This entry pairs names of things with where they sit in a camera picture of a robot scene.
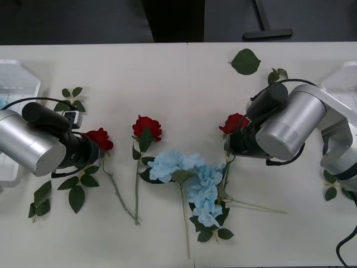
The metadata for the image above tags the black stand base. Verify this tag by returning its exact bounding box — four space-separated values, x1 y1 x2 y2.
242 0 294 40

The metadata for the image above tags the person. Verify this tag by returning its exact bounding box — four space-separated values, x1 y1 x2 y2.
141 0 206 44

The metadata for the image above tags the large single green leaf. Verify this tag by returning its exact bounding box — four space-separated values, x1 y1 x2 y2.
228 48 262 75

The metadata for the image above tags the black camera cable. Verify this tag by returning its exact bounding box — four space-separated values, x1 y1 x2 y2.
0 96 78 112
274 78 319 88

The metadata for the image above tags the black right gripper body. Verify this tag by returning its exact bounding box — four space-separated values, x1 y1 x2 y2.
225 127 262 157

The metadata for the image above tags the shallow white box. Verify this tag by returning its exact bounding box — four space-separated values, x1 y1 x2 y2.
0 59 47 189
319 61 357 97

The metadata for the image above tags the black right camera cable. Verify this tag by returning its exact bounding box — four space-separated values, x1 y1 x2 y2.
274 78 319 88

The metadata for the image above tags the black left camera cable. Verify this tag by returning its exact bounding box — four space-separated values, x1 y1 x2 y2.
0 96 78 112

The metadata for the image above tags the red rose with long stem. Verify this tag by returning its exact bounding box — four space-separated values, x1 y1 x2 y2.
57 127 140 222
131 114 163 226
218 113 250 202

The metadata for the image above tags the dark green five-leaf twig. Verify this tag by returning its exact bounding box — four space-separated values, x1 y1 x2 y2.
54 87 86 114

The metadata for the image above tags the small green leaf twig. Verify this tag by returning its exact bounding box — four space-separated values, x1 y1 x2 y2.
267 68 289 86

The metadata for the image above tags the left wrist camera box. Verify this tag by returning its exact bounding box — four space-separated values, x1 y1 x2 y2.
62 110 84 130

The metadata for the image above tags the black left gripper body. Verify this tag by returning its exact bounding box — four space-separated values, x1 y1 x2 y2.
83 138 102 167

